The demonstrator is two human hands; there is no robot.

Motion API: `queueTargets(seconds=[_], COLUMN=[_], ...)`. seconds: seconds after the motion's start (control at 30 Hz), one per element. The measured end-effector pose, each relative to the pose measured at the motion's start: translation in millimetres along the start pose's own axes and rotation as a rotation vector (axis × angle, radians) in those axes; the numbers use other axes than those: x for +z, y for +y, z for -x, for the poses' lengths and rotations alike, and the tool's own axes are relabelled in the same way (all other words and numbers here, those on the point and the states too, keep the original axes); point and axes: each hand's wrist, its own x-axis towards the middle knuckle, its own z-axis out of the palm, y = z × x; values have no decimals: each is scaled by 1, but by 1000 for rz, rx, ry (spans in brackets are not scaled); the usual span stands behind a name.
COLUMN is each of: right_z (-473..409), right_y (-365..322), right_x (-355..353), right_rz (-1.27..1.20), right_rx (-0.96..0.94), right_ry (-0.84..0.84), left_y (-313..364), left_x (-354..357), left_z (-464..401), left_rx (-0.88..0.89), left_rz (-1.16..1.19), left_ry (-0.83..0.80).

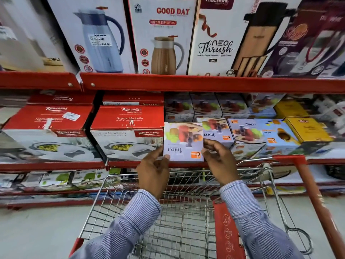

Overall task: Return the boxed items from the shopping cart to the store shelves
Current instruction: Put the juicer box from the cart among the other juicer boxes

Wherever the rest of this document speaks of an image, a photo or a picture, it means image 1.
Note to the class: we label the person's right thumb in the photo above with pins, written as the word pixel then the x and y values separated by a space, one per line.
pixel 207 153

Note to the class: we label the white green-print box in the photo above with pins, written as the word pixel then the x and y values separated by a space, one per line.
pixel 91 176
pixel 50 179

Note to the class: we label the person's right hand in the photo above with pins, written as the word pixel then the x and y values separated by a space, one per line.
pixel 222 167

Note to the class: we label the maroon flask picture box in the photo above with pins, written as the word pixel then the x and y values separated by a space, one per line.
pixel 310 43

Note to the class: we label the red cart seat flap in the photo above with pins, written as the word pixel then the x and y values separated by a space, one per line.
pixel 226 234

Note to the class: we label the red metal shelf rack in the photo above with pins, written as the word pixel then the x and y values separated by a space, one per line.
pixel 188 83

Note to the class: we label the person's left thumb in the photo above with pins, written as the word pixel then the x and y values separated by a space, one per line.
pixel 165 162

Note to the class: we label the pale blurry large box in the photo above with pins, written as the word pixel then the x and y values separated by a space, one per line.
pixel 27 37

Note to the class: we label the yellow product box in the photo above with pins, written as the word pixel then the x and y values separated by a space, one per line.
pixel 310 129
pixel 289 109

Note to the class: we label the person's right forearm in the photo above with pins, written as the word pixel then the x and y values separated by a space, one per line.
pixel 256 223

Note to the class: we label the blue jug picture box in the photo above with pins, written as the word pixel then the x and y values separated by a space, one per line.
pixel 91 35

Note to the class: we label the small lavender product box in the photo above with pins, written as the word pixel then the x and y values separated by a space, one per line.
pixel 183 142

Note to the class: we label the brown jug picture box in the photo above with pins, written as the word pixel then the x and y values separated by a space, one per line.
pixel 163 37

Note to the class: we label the black wooden jug picture box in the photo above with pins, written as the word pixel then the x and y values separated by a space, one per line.
pixel 234 37

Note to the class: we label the person's left hand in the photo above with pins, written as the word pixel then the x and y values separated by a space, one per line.
pixel 152 176

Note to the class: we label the group of small fruit-print cartons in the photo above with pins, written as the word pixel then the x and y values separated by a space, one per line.
pixel 231 105

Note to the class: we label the red white casserole box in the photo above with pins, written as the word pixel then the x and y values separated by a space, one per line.
pixel 128 129
pixel 62 98
pixel 133 99
pixel 48 126

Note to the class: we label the person's left forearm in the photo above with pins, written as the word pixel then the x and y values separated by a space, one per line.
pixel 126 226

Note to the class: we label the light blue printed box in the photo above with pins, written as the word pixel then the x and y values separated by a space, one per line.
pixel 280 137

